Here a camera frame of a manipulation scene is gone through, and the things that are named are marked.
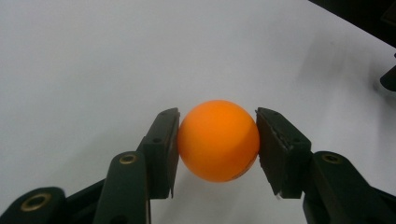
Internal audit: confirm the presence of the orange table tennis ball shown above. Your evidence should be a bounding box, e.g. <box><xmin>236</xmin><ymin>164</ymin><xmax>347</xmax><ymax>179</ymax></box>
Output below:
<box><xmin>177</xmin><ymin>99</ymin><xmax>262</xmax><ymax>184</ymax></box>

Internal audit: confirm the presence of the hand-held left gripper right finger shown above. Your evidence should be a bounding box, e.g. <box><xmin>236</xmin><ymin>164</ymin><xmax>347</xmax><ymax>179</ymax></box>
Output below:
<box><xmin>255</xmin><ymin>106</ymin><xmax>396</xmax><ymax>224</ymax></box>

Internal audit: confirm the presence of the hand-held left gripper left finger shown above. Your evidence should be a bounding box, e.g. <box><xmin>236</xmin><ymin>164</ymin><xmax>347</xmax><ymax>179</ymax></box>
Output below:
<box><xmin>92</xmin><ymin>107</ymin><xmax>181</xmax><ymax>224</ymax></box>

